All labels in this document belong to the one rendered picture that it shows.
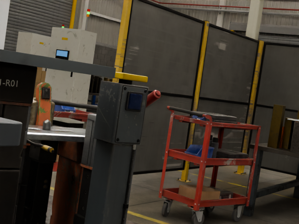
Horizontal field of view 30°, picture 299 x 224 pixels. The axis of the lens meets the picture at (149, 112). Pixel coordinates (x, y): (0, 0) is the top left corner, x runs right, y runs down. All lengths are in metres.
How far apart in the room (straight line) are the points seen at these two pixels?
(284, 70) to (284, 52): 0.27
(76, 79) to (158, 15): 5.55
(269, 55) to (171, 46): 2.45
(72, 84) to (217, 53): 4.71
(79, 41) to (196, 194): 7.12
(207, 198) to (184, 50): 2.25
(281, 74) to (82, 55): 4.64
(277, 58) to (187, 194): 3.93
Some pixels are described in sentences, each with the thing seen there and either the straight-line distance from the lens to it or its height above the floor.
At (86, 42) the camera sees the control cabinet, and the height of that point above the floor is 1.76.
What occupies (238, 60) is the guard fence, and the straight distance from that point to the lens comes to 7.87.
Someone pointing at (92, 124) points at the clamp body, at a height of 1.04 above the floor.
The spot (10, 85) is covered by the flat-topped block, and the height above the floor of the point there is 1.11.
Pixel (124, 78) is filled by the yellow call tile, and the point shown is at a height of 1.15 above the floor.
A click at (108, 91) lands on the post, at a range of 1.05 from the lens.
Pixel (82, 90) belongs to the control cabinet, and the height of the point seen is 0.80.
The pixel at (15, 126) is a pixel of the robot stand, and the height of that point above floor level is 1.10.
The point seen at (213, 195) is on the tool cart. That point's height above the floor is 0.26.
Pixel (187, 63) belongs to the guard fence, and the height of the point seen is 1.44.
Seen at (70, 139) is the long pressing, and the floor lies 0.99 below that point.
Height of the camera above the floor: 1.15
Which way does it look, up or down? 3 degrees down
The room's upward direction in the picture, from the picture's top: 8 degrees clockwise
